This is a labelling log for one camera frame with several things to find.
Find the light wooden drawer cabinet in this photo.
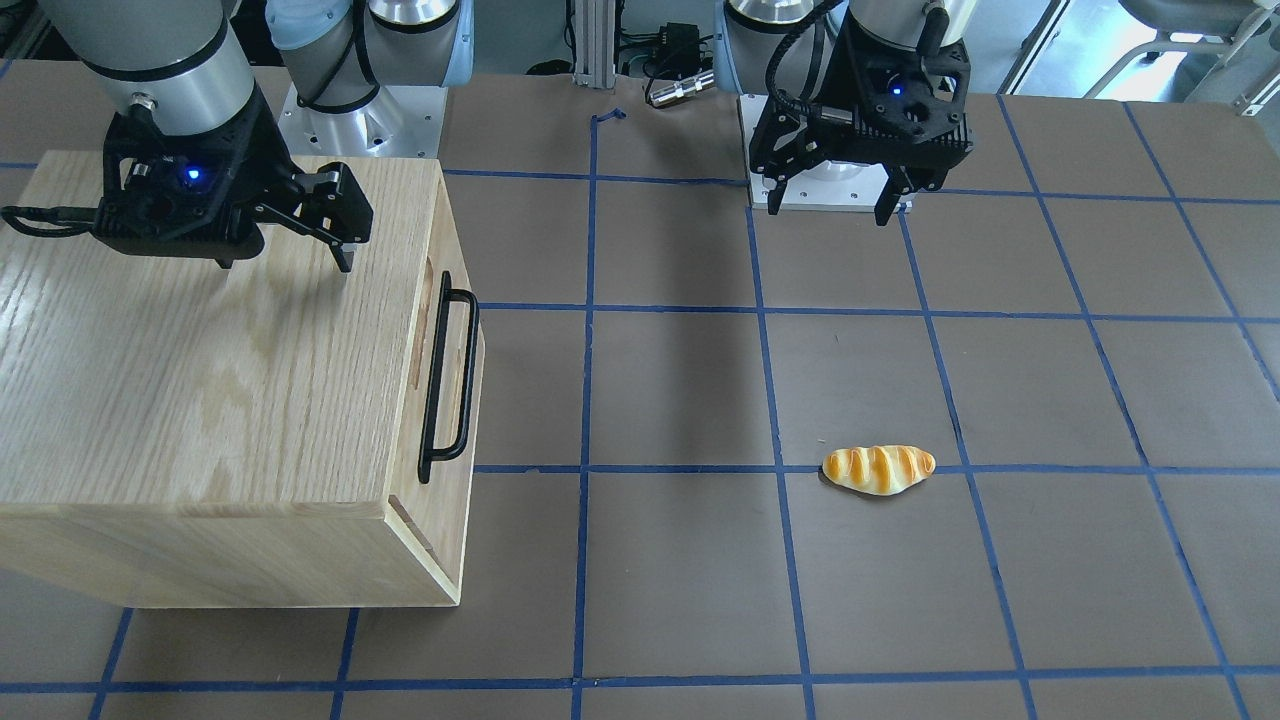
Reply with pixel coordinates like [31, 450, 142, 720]
[1, 158, 445, 609]

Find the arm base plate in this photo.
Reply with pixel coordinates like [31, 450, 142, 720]
[278, 86, 449, 159]
[739, 94, 886, 213]

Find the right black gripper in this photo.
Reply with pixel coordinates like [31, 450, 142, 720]
[90, 97, 374, 273]

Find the toy bread roll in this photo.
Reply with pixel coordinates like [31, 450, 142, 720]
[820, 445, 937, 497]

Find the black power box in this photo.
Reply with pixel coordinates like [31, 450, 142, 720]
[653, 22, 701, 67]

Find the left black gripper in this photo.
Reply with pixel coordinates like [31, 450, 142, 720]
[751, 20, 974, 227]

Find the wooden drawer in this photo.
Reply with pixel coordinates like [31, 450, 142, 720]
[388, 163, 485, 607]

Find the aluminium frame post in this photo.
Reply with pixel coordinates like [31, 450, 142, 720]
[566, 1, 620, 90]

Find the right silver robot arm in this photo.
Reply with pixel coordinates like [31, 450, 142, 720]
[3, 1, 474, 273]

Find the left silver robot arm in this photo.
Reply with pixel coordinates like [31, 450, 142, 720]
[713, 1, 977, 225]

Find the silver cylindrical connector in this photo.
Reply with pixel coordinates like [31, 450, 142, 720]
[645, 70, 716, 110]

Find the black metal drawer handle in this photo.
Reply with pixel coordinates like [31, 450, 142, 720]
[419, 272, 480, 486]

